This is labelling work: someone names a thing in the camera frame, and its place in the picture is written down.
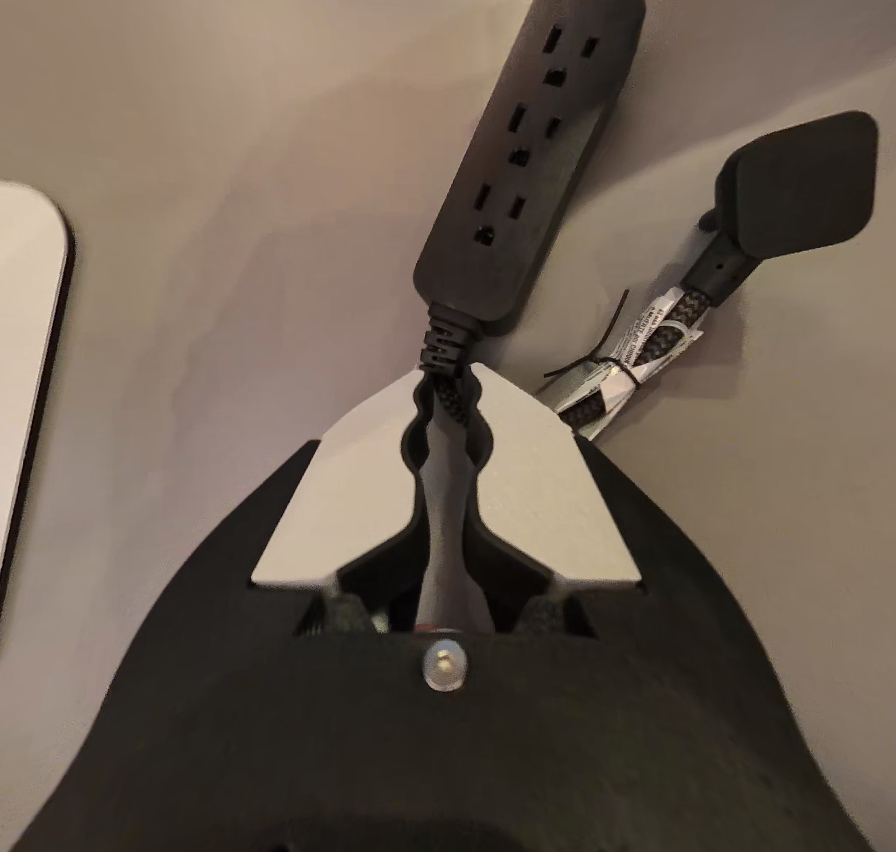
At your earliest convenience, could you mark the black flat plug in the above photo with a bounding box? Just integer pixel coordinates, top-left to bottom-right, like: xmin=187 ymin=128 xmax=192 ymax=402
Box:
xmin=678 ymin=111 xmax=879 ymax=307

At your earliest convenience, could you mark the white cable label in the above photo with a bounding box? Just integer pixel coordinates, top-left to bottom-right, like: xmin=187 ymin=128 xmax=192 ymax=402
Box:
xmin=538 ymin=292 xmax=704 ymax=441

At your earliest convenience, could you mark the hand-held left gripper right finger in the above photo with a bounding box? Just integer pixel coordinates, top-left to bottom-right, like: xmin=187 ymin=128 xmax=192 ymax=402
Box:
xmin=462 ymin=364 xmax=645 ymax=634

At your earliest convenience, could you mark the black power strip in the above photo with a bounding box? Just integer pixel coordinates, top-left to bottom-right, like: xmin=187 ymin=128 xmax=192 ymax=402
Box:
xmin=413 ymin=0 xmax=646 ymax=377

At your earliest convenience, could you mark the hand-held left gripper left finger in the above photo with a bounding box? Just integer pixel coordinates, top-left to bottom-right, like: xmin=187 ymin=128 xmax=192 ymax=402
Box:
xmin=251 ymin=365 xmax=429 ymax=634

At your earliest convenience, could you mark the white stand with wooden board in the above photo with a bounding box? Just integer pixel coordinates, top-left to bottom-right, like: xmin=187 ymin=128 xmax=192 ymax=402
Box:
xmin=0 ymin=180 xmax=76 ymax=632

